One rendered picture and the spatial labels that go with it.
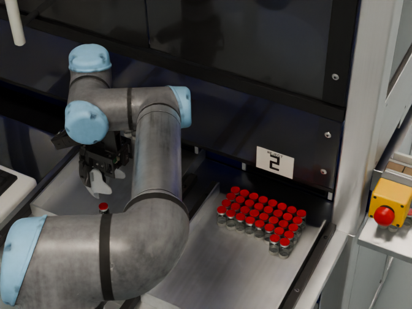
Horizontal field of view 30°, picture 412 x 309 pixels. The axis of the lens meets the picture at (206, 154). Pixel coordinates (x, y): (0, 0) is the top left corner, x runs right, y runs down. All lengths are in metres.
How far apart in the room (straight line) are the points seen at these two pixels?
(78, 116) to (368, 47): 0.51
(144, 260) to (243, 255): 0.66
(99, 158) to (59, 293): 0.56
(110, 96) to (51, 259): 0.42
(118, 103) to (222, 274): 0.47
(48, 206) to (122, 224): 0.78
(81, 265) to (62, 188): 0.82
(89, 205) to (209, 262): 0.32
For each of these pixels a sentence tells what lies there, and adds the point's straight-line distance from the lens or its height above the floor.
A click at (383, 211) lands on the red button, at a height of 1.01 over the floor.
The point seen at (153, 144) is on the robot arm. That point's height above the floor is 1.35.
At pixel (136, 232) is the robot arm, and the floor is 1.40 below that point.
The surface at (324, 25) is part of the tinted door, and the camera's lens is 1.40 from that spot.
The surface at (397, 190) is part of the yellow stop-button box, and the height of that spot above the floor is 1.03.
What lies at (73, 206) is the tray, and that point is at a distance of 1.76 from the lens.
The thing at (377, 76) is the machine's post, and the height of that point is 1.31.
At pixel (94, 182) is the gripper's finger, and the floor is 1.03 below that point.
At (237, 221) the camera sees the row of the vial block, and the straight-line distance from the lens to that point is 1.65.
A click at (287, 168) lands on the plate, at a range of 1.63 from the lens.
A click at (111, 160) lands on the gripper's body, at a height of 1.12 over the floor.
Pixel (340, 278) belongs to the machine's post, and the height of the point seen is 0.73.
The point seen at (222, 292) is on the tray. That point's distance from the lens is 1.58.
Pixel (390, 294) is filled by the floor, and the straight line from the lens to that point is 2.74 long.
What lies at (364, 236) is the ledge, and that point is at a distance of 1.70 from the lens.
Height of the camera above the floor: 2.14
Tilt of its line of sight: 43 degrees down
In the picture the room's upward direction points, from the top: 1 degrees counter-clockwise
